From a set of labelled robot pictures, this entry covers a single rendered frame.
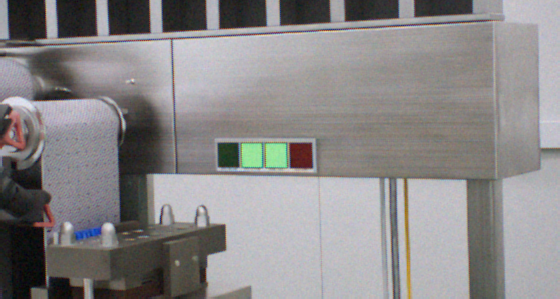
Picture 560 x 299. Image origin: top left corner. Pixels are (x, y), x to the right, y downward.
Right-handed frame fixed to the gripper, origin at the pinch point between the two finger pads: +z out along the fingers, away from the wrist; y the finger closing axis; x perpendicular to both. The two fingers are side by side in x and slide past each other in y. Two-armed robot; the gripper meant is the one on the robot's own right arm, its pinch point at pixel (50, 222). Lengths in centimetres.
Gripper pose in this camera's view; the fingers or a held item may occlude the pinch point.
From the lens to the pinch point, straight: 242.5
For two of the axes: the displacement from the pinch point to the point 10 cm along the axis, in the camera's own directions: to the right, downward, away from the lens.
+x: 2.3, -9.0, 3.8
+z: 4.6, 4.4, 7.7
